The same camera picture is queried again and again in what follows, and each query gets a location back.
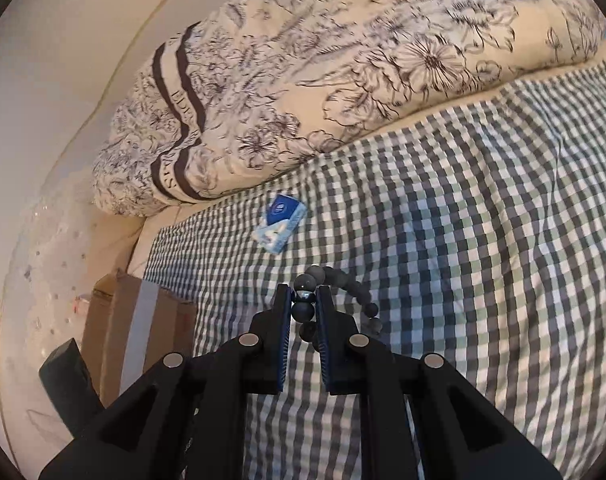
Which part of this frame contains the cardboard box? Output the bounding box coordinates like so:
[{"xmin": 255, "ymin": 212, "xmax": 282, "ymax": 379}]
[{"xmin": 80, "ymin": 271, "xmax": 196, "ymax": 406}]

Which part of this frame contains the white tufted headboard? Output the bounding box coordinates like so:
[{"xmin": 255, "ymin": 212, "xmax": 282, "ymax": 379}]
[{"xmin": 0, "ymin": 168, "xmax": 143, "ymax": 478}]

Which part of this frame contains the blue tissue pack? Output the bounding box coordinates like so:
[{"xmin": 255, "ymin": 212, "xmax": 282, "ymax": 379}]
[{"xmin": 252, "ymin": 194, "xmax": 307, "ymax": 255}]

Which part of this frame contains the floral cream duvet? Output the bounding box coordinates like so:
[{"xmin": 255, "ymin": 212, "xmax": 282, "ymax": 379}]
[{"xmin": 92, "ymin": 0, "xmax": 606, "ymax": 217}]

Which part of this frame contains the black bead bracelet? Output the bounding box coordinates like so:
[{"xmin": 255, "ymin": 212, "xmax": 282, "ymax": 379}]
[{"xmin": 291, "ymin": 264, "xmax": 384, "ymax": 344}]

